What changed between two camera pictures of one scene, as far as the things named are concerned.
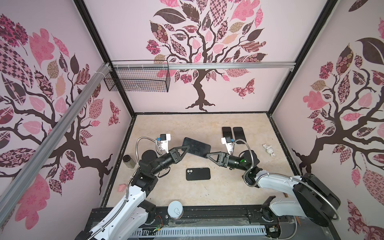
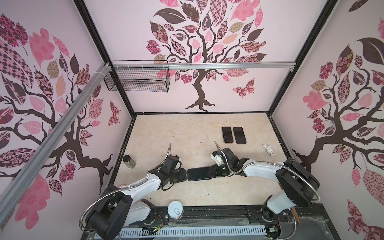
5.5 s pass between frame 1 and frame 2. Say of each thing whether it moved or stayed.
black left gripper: moved
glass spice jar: stayed
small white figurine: stayed
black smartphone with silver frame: stayed
